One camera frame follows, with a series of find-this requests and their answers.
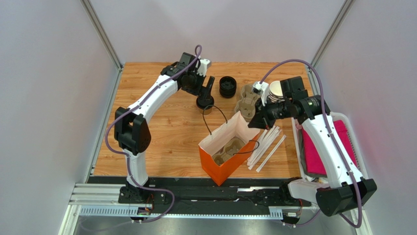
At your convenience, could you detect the pink folded cloth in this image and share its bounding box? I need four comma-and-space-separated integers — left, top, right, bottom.
300, 120, 357, 178

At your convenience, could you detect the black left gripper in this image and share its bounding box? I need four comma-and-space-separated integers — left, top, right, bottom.
182, 70, 214, 100

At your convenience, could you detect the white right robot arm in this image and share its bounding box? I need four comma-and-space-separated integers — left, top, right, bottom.
248, 76, 377, 216

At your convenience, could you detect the white wrapped straw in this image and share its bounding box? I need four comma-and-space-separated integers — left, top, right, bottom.
252, 126, 280, 157
247, 129, 282, 170
247, 126, 281, 163
256, 135, 287, 173

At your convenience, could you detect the black cup lid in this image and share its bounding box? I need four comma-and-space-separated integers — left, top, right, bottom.
196, 95, 214, 110

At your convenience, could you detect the stack of paper cups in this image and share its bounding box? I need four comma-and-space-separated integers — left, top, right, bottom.
267, 81, 283, 103

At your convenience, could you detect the white plastic basket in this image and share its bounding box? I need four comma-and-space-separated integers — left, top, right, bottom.
291, 111, 372, 195

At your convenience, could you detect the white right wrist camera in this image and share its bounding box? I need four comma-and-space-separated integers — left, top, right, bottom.
252, 81, 269, 106

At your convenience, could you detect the brown paper cup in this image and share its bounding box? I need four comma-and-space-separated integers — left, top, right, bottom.
199, 107, 212, 116

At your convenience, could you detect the stack of black lids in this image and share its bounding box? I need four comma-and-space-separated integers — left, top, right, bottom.
219, 76, 237, 98

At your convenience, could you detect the orange paper bag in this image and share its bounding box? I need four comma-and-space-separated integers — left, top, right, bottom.
198, 112, 260, 186

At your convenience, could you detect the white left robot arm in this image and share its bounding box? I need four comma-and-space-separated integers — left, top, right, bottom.
114, 52, 214, 203

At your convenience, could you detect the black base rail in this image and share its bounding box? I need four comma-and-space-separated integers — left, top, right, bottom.
87, 176, 312, 216

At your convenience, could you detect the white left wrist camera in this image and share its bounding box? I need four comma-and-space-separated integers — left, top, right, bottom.
197, 59, 211, 77

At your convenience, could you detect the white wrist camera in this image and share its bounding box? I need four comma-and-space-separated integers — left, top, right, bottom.
252, 81, 269, 106
197, 59, 211, 77

